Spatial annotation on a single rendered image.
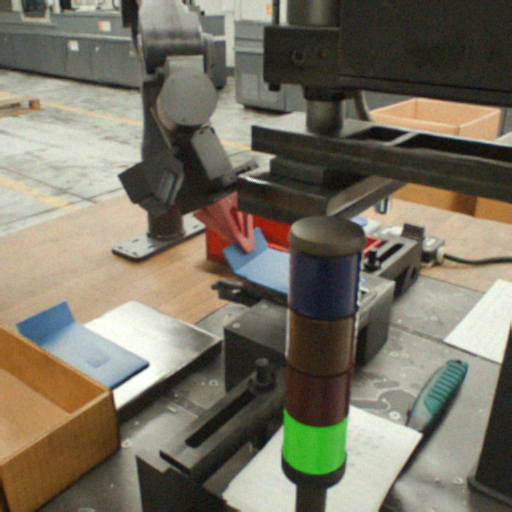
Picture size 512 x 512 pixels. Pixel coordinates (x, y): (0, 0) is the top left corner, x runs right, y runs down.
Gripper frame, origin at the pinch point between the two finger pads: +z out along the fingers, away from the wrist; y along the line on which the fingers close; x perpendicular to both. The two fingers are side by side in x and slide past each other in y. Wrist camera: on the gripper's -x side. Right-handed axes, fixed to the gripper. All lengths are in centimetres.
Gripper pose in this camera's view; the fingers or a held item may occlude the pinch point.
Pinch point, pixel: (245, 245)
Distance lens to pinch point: 69.4
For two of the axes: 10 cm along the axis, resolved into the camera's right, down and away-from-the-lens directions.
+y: 6.7, -2.0, -7.1
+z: 4.4, 8.8, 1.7
